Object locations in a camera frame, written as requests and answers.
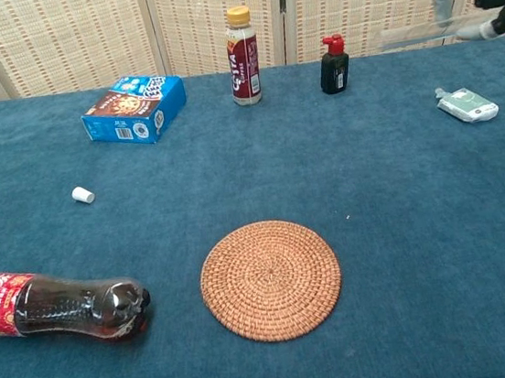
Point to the coffee bottle with yellow cap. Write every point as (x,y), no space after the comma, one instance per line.
(245,70)

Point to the round woven rattan coaster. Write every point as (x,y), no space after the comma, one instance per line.
(270,281)

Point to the blue table cloth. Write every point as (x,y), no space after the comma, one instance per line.
(400,226)

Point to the cola bottle with red label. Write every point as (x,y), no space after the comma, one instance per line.
(55,305)

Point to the small white stopper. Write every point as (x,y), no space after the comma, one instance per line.
(83,195)

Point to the black bottle with red cap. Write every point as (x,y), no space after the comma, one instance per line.
(335,73)

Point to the small green white sanitizer bottle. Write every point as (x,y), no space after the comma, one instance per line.
(468,105)

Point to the black screen hinge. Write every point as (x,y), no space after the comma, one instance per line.
(283,2)

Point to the blue cookie box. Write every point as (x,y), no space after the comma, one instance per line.
(132,113)

